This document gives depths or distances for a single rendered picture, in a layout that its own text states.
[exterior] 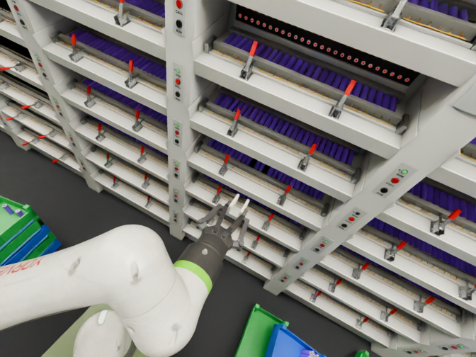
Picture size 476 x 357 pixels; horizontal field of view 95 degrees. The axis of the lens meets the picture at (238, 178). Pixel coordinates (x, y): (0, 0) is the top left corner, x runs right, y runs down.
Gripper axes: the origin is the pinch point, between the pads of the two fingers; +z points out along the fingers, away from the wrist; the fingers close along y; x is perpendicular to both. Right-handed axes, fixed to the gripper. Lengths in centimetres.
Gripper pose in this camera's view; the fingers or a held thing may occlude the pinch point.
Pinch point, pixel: (238, 205)
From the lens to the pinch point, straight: 66.6
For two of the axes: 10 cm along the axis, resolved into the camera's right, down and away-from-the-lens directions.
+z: 3.6, -4.5, 8.1
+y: 8.8, 4.5, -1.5
